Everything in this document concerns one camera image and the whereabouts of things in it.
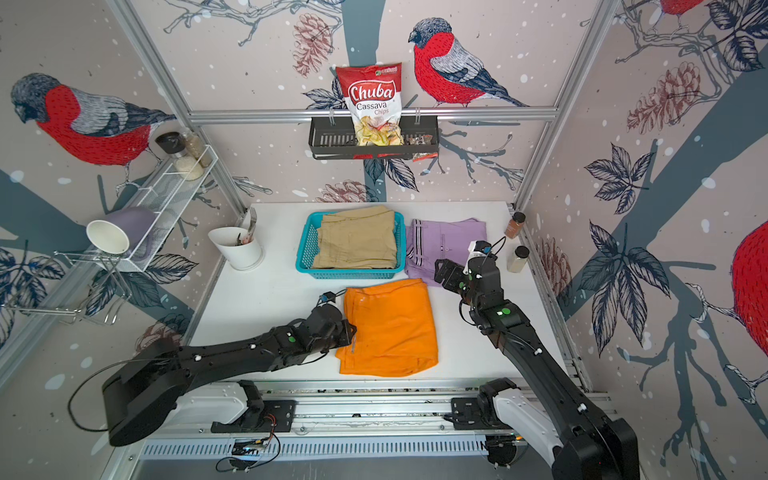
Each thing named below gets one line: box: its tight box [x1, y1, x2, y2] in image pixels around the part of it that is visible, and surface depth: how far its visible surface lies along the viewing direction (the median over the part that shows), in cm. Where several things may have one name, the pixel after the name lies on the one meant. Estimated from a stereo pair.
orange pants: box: [336, 278, 439, 377], surface depth 86 cm
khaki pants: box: [313, 206, 398, 269], surface depth 103 cm
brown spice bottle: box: [505, 211, 526, 239], surface depth 109 cm
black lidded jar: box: [155, 132, 186, 154], surface depth 81 cm
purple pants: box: [405, 218, 488, 286], surface depth 109 cm
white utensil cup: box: [208, 226, 263, 271], surface depth 100 cm
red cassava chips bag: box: [335, 62, 405, 147], surface depth 83 cm
